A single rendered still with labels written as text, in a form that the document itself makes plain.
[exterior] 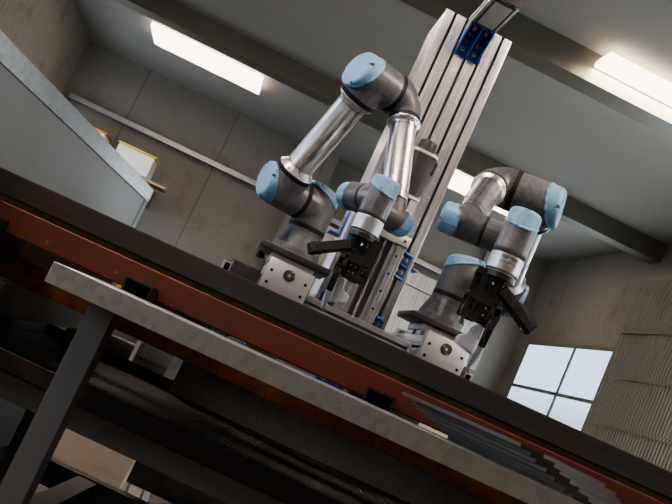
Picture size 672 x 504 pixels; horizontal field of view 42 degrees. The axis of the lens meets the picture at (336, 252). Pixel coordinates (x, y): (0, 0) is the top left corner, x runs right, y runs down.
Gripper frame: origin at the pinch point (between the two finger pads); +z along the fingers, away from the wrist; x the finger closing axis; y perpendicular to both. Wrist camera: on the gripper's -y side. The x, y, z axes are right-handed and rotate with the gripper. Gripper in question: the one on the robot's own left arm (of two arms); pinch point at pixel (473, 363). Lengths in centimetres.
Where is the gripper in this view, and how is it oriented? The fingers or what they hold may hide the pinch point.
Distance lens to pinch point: 189.6
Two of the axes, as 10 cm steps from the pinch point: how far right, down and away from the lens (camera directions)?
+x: 0.1, -1.4, -9.9
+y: -9.1, -4.1, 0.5
